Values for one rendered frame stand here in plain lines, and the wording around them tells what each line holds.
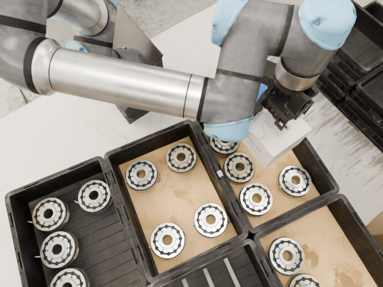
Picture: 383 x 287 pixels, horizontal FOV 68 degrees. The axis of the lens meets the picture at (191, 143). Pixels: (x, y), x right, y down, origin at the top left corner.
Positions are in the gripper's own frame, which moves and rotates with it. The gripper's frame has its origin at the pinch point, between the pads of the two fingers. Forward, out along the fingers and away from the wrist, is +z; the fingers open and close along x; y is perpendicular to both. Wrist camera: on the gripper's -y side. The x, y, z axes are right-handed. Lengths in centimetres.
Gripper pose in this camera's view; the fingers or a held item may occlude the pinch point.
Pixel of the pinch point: (262, 117)
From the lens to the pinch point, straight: 73.8
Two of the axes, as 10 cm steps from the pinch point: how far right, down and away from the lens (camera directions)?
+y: 5.7, 7.6, -3.1
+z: 0.1, 3.7, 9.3
